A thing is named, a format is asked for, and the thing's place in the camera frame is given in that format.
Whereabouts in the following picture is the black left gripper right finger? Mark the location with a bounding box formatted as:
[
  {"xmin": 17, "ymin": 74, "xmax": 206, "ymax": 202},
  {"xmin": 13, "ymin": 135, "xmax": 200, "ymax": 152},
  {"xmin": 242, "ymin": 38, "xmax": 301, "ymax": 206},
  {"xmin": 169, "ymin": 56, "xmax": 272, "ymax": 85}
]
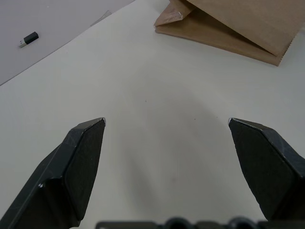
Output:
[{"xmin": 228, "ymin": 117, "xmax": 305, "ymax": 222}]

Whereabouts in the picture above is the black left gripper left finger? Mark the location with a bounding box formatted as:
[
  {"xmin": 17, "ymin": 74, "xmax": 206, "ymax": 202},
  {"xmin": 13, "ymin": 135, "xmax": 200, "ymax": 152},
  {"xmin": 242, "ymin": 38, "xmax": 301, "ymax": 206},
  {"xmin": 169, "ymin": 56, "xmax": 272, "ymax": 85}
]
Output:
[{"xmin": 0, "ymin": 117, "xmax": 107, "ymax": 229}]

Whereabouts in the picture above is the brown paper bag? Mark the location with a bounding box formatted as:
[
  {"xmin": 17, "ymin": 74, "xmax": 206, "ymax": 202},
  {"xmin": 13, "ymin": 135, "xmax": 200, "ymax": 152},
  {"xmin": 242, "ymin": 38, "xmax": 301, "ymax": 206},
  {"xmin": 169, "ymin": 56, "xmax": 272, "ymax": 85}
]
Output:
[{"xmin": 154, "ymin": 0, "xmax": 305, "ymax": 68}]

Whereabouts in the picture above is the small black white adapter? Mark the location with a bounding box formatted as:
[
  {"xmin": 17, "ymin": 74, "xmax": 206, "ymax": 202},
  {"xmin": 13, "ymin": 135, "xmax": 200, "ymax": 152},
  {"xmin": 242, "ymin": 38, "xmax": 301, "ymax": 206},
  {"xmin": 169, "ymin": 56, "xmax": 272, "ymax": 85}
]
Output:
[{"xmin": 19, "ymin": 31, "xmax": 40, "ymax": 49}]

